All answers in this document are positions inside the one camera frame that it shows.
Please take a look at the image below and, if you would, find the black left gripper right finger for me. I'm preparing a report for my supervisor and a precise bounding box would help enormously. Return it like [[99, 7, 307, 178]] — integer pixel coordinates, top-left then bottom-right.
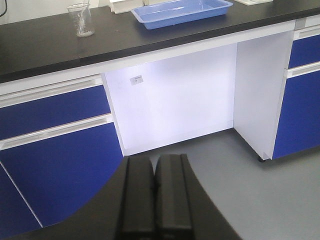
[[154, 154, 193, 240]]

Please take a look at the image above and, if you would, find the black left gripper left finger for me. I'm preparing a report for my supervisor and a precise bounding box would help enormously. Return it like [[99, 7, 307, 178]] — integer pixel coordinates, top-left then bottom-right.
[[121, 156, 156, 240]]

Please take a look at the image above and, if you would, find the clear glass test tube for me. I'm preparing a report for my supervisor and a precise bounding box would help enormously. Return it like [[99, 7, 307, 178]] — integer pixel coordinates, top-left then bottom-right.
[[77, 3, 91, 37]]

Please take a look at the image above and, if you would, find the white and blue lab bench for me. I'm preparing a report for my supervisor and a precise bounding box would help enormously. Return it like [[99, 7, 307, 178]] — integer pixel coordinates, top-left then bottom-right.
[[0, 0, 320, 240]]

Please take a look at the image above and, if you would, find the blue plastic tray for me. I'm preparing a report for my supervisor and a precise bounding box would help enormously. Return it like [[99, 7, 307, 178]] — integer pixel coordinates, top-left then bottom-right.
[[131, 0, 233, 30]]

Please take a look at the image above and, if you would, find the white left storage bin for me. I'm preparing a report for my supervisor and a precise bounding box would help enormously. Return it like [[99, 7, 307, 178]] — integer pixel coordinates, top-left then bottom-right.
[[109, 0, 143, 14]]

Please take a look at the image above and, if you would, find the clear glass beaker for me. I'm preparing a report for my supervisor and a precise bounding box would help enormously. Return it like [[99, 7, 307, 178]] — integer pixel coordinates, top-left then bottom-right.
[[67, 2, 95, 38]]

